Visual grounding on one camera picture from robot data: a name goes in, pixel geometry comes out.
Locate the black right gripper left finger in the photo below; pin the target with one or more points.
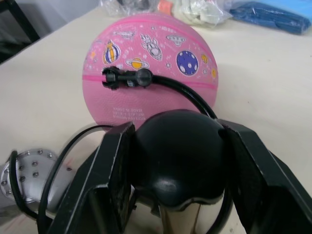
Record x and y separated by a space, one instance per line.
104 175

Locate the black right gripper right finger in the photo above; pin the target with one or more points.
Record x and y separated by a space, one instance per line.
263 175

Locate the pink ball with space prints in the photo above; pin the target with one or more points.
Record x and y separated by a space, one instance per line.
151 102

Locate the blue item in clear bag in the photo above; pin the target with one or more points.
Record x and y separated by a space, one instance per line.
273 17

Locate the clear bag with dark items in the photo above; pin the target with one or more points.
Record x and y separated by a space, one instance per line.
117 7

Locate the clear bag with white items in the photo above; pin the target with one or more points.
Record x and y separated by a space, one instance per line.
202 12

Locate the orange item in bag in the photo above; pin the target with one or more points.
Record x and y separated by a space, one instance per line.
165 6

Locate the black metal frame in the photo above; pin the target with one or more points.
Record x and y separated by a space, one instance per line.
19 22

